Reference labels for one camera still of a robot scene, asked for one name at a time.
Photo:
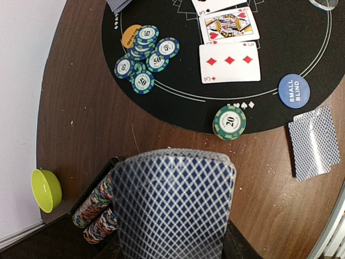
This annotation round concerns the stack of poker chips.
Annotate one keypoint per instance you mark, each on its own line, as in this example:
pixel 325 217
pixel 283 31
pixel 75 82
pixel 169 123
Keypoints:
pixel 229 123

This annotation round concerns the grey cloth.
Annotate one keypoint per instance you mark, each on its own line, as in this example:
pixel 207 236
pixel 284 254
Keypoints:
pixel 173 203

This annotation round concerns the blue green poker chips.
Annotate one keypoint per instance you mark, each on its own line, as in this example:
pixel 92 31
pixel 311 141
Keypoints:
pixel 147 56

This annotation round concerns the three of diamonds card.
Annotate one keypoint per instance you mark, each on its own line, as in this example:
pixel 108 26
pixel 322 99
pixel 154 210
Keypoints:
pixel 229 62

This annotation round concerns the orange big blind button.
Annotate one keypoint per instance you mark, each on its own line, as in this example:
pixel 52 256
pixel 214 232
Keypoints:
pixel 129 35

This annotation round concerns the queen of hearts card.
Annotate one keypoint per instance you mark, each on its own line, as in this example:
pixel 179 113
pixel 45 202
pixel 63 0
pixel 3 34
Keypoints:
pixel 229 26

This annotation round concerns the three of spades card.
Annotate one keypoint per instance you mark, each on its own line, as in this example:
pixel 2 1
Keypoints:
pixel 204 7

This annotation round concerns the blue small blind button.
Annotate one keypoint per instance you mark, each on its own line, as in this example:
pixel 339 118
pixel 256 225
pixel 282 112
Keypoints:
pixel 294 91

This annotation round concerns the dealt cards back pile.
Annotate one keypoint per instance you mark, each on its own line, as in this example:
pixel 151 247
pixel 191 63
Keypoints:
pixel 117 6

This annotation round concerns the dealt cards pile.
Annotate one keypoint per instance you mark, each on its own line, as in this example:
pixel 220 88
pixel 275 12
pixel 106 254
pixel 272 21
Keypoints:
pixel 117 6
pixel 314 142

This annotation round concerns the dealt cards front pile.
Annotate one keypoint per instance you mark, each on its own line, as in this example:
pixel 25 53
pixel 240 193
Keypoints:
pixel 314 142

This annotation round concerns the round black poker mat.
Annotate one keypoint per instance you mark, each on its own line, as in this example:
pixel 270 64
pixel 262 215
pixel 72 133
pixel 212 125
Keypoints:
pixel 295 37

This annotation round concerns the back row poker chips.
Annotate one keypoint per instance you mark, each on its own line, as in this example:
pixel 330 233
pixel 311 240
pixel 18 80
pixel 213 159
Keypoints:
pixel 95 215

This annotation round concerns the green bowl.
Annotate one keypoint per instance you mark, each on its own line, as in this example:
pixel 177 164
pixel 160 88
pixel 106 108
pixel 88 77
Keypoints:
pixel 46 189

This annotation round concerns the black poker chip case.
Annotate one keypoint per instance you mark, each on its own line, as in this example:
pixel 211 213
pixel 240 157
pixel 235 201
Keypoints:
pixel 62 239

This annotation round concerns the clear dealer button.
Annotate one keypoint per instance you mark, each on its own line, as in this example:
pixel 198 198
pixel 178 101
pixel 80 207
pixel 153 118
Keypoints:
pixel 327 5

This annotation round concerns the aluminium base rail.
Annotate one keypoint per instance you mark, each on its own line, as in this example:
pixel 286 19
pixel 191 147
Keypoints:
pixel 331 241

